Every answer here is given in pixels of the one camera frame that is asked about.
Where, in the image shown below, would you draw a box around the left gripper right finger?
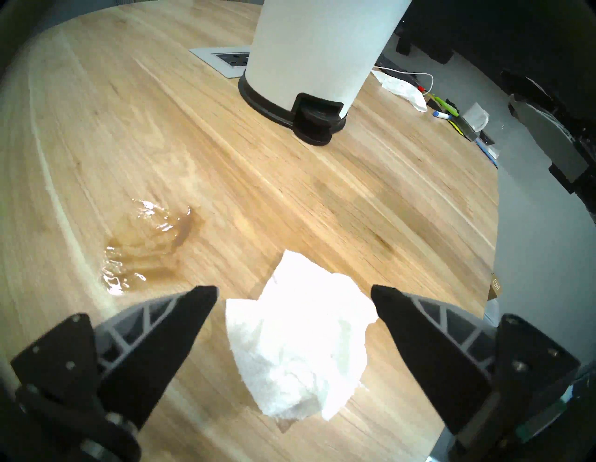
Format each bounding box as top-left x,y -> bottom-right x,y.
371,285 -> 581,462

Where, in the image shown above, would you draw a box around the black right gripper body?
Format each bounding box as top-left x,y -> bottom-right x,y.
549,112 -> 596,205

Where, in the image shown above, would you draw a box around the blue pen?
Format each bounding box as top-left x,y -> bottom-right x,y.
475,137 -> 500,168

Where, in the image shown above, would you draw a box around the white charger cable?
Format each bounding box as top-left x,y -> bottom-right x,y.
372,65 -> 434,96

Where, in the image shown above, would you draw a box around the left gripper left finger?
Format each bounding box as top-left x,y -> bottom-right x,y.
10,285 -> 219,462

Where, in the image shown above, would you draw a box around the green handled scissors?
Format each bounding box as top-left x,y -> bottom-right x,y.
426,92 -> 459,117

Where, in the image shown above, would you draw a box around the large crumpled white tissue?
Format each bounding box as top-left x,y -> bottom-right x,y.
371,70 -> 428,113

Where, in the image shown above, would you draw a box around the white pedal trash can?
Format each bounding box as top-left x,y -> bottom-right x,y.
237,0 -> 413,147

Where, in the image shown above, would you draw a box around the white wiping tissue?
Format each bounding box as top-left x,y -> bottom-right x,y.
225,250 -> 379,422

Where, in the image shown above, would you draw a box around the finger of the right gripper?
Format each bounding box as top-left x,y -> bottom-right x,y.
501,70 -> 583,125
508,93 -> 589,181

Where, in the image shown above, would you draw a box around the grey table outlet panel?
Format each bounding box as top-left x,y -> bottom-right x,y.
190,45 -> 254,79

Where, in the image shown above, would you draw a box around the brown liquid spill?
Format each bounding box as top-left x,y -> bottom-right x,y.
100,199 -> 203,296

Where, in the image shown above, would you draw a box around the white mug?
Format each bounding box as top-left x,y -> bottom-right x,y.
462,102 -> 489,132

